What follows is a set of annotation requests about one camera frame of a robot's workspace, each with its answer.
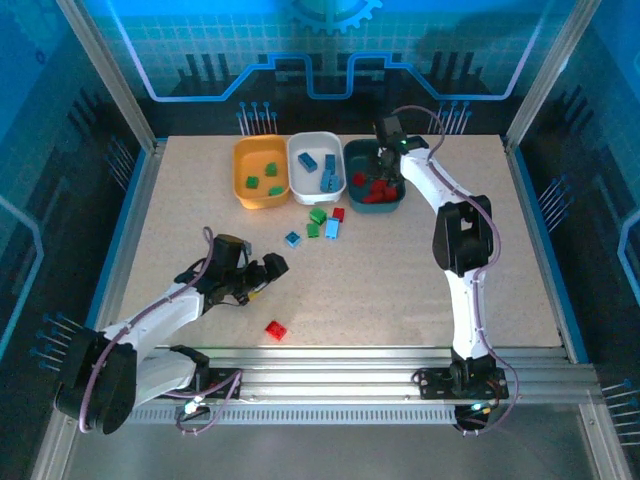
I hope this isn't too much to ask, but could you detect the dark teal plastic container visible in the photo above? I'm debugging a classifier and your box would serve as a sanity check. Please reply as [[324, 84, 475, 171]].
[[342, 138, 407, 216]]

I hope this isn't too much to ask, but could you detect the white plastic container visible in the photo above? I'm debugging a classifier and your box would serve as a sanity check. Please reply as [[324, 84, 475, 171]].
[[286, 130, 348, 206]]

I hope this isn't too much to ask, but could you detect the orange plastic container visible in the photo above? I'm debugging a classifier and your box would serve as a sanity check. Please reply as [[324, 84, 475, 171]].
[[233, 133, 292, 210]]

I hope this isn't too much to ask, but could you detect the lit connector plug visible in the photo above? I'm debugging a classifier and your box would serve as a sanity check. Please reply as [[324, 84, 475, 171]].
[[457, 399, 494, 416], [182, 392, 209, 416]]

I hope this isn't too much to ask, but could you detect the grey metal base panel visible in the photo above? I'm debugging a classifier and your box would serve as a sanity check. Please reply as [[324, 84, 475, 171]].
[[64, 424, 601, 480]]

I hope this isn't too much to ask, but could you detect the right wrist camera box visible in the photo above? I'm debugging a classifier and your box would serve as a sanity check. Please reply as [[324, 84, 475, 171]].
[[373, 115, 405, 147]]

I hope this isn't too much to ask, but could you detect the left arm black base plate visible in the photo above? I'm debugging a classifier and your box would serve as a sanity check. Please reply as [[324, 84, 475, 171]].
[[197, 366, 245, 401]]

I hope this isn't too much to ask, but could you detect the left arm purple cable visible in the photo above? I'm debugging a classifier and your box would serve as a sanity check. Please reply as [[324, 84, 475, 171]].
[[78, 225, 246, 437]]

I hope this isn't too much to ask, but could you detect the aluminium mounting rail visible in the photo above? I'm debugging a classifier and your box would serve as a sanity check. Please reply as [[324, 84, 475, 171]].
[[59, 347, 604, 407]]

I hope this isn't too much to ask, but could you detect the aluminium side rail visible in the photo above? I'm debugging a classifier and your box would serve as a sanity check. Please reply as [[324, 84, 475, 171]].
[[82, 139, 169, 364], [501, 134, 591, 365]]

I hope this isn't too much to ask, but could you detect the slotted grey cable duct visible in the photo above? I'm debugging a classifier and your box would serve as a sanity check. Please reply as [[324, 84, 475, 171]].
[[124, 405, 459, 426]]

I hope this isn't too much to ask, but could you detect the aluminium frame post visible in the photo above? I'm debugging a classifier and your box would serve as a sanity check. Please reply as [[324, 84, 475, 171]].
[[53, 0, 161, 151], [503, 0, 605, 151]]

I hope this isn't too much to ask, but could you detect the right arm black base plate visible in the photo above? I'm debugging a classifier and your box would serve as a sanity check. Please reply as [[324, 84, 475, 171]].
[[413, 367, 510, 401]]

